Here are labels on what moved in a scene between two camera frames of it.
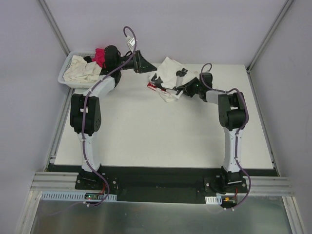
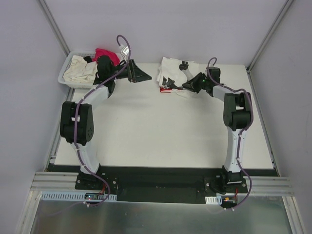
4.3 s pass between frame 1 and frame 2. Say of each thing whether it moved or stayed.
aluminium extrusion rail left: stayed
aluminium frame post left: stayed
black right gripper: moved
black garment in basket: stayed
